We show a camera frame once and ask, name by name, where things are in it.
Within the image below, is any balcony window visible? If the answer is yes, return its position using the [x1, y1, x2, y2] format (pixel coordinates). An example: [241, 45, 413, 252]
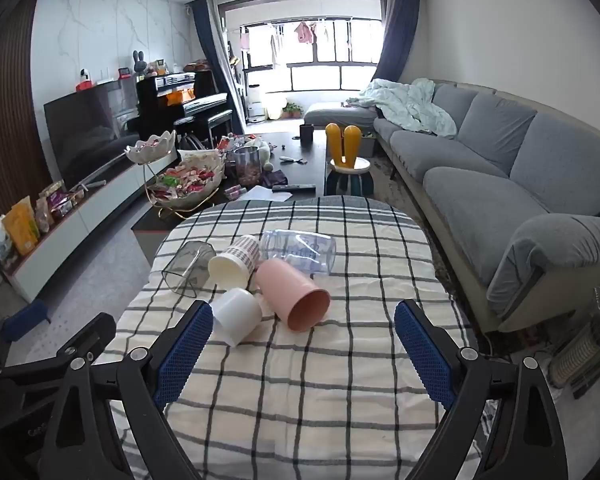
[241, 19, 383, 93]

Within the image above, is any grey transparent cup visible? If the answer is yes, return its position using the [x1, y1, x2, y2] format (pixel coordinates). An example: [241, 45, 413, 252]
[161, 241, 217, 296]

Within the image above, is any light green blanket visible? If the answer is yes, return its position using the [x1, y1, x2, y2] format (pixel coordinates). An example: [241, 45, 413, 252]
[357, 78, 458, 138]

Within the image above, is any yellow rabbit ear stool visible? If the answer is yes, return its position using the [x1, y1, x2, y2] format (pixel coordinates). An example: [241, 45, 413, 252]
[325, 123, 375, 196]

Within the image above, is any orange snack bag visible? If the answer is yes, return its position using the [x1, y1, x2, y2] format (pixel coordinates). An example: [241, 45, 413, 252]
[4, 196, 40, 256]

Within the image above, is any white paper sheet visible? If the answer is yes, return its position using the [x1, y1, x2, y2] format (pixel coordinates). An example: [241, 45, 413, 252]
[237, 186, 295, 203]

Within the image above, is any pink plastic cup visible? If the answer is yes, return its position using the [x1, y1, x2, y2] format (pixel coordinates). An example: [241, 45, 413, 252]
[256, 258, 331, 333]

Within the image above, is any white plastic bag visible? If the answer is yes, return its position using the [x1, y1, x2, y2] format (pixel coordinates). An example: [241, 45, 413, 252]
[0, 215, 18, 261]

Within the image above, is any white television cabinet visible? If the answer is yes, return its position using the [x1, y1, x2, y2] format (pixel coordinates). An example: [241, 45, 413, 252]
[0, 160, 181, 303]

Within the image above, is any tiered white snack stand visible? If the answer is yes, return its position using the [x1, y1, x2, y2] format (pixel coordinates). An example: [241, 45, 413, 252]
[125, 130, 227, 221]

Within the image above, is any patterned white paper cup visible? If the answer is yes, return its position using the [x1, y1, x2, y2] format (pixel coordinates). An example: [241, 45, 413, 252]
[208, 234, 261, 291]

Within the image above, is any grey sofa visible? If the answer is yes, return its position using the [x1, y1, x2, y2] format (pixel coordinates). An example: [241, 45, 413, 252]
[304, 78, 600, 333]

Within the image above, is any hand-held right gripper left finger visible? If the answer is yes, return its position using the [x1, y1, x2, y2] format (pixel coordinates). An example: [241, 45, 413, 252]
[40, 300, 215, 480]

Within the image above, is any clear jar of nuts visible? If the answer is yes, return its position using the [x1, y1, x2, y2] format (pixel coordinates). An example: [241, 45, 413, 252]
[234, 146, 261, 188]

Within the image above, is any purple snack bag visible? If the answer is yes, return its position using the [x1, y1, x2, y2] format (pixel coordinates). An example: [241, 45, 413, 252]
[40, 180, 86, 223]

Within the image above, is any black checked white tablecloth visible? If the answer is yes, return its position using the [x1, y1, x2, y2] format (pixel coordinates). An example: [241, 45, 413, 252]
[92, 195, 485, 480]

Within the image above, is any small white plastic cup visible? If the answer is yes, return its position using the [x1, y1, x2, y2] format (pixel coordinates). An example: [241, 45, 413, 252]
[210, 287, 263, 347]

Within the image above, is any flat screen television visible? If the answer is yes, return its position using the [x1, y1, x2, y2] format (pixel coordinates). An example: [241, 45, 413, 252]
[43, 81, 141, 188]

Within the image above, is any electric room heater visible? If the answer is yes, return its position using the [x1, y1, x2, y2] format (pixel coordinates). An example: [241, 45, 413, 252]
[550, 282, 600, 401]

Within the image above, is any black upright piano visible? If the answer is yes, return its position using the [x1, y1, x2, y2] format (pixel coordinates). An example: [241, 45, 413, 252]
[136, 71, 234, 136]

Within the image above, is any clear cup with blue print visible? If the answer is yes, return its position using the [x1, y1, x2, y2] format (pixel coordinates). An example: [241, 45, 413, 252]
[260, 229, 337, 276]

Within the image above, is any black piano bench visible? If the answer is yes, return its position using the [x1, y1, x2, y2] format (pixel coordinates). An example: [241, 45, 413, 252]
[174, 110, 233, 148]

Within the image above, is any white hanging garment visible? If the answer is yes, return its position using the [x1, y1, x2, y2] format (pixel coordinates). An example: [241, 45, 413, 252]
[270, 25, 285, 66]

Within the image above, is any dark blue curtain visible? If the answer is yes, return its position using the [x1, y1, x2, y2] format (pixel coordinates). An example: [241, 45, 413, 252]
[377, 0, 421, 83]
[189, 0, 245, 133]

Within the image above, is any dark coffee table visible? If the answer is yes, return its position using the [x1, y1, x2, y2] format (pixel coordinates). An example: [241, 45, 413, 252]
[132, 131, 328, 256]

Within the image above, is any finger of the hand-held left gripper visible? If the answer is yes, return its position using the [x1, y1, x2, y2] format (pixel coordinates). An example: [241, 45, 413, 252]
[0, 299, 52, 348]
[0, 312, 117, 386]

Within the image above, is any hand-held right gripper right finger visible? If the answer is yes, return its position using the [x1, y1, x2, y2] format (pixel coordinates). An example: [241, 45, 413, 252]
[394, 299, 569, 480]

